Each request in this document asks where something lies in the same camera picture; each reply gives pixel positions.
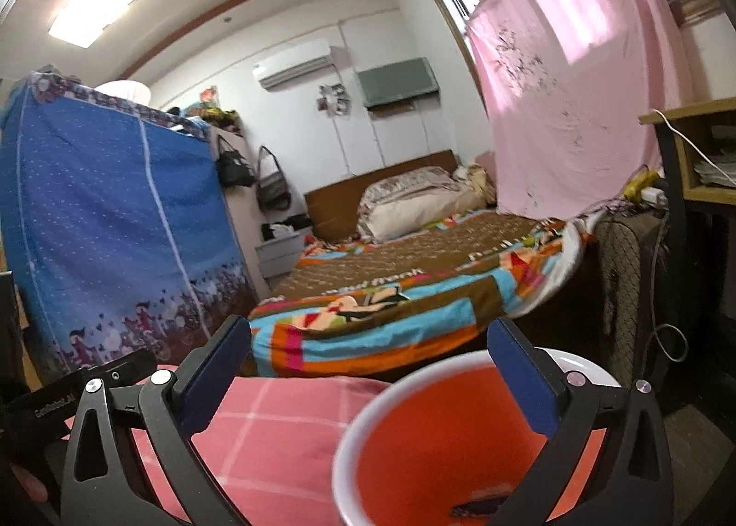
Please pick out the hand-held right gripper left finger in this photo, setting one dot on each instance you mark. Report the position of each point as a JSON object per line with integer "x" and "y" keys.
{"x": 215, "y": 382}

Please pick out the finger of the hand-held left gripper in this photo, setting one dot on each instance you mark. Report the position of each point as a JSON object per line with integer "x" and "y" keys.
{"x": 123, "y": 368}

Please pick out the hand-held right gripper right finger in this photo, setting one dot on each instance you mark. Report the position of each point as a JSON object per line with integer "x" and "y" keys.
{"x": 520, "y": 382}

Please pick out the orange bucket with white rim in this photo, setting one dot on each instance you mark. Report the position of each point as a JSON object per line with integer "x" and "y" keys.
{"x": 437, "y": 445}

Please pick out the dark blue snack wrapper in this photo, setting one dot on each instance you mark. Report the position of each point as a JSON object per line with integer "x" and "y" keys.
{"x": 477, "y": 509}

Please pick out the grey shoulder bag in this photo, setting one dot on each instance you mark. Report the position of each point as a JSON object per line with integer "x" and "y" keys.
{"x": 273, "y": 187}

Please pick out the person's left hand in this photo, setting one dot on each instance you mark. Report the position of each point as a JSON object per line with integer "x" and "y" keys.
{"x": 29, "y": 483}

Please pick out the pink checked blanket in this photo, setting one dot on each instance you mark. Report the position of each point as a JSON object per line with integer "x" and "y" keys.
{"x": 276, "y": 445}

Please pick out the white nightstand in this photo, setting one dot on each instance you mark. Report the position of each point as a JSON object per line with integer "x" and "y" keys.
{"x": 279, "y": 256}

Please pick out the black floor fan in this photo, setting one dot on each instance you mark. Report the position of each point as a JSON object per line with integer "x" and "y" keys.
{"x": 627, "y": 273}

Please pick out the blue dotted fabric wardrobe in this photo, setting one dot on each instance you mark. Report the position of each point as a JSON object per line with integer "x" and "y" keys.
{"x": 103, "y": 215}

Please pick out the tall light wood cabinet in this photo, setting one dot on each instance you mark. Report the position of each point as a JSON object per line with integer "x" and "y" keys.
{"x": 241, "y": 227}

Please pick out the colourful patchwork bedspread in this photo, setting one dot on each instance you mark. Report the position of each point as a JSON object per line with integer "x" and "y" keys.
{"x": 402, "y": 273}

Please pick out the black items on nightstand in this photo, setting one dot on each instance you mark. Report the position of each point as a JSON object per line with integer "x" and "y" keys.
{"x": 284, "y": 227}

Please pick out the yellowish folded blanket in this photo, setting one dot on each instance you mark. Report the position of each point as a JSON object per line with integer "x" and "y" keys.
{"x": 474, "y": 187}

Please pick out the beige pillow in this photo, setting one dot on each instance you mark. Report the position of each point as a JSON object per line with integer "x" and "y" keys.
{"x": 414, "y": 211}

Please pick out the wooden bed headboard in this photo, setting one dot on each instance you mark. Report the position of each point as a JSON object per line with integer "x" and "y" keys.
{"x": 333, "y": 204}

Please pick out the black handbag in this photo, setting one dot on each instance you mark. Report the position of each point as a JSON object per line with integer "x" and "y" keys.
{"x": 236, "y": 167}

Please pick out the pink cushion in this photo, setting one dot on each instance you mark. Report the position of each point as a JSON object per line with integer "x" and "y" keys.
{"x": 486, "y": 161}

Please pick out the floral pillow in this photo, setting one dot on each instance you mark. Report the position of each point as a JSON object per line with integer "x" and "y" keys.
{"x": 402, "y": 184}

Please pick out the yellow tool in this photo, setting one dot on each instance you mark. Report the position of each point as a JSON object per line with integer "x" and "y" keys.
{"x": 641, "y": 184}

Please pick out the pile of colourful items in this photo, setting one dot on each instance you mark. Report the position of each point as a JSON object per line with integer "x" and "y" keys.
{"x": 215, "y": 112}

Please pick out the white round lampshade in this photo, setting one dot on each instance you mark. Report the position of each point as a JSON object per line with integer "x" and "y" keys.
{"x": 123, "y": 92}

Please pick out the stack of papers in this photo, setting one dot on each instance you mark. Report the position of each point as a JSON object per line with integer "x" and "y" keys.
{"x": 716, "y": 169}

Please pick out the pink floral hanging sheet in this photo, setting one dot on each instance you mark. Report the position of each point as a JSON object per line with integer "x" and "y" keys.
{"x": 563, "y": 72}

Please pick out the white air conditioner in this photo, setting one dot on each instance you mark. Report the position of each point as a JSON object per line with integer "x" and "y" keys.
{"x": 293, "y": 63}

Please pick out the wooden desk with black frame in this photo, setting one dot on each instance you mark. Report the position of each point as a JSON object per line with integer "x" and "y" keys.
{"x": 673, "y": 169}

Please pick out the green covered wall television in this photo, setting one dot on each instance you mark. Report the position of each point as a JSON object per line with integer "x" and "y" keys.
{"x": 397, "y": 80}

